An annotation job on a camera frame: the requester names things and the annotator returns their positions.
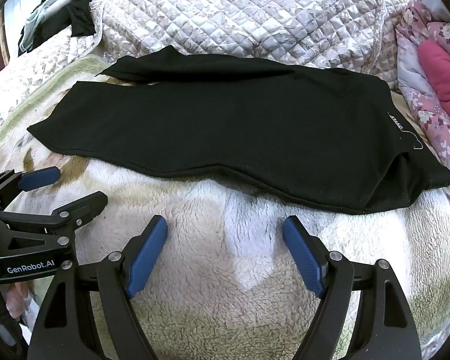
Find light blue cloth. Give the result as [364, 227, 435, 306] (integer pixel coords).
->
[18, 0, 58, 56]

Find pink floral duvet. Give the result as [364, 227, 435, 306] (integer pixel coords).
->
[395, 0, 450, 181]

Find white green fleece blanket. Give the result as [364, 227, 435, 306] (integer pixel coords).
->
[0, 54, 450, 360]

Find black pants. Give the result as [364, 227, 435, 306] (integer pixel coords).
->
[26, 45, 450, 216]

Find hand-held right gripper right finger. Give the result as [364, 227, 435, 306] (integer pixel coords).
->
[282, 215, 422, 360]

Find beige quilted bedspread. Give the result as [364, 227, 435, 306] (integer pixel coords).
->
[0, 0, 432, 128]

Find pink cloth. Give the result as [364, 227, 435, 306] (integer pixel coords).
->
[418, 39, 450, 113]

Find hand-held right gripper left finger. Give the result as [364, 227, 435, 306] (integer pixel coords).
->
[27, 214, 169, 360]

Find dark clothes pile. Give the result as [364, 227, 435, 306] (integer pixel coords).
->
[41, 0, 98, 38]

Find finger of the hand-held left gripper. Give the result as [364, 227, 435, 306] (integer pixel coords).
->
[0, 191, 109, 260]
[0, 166, 62, 215]

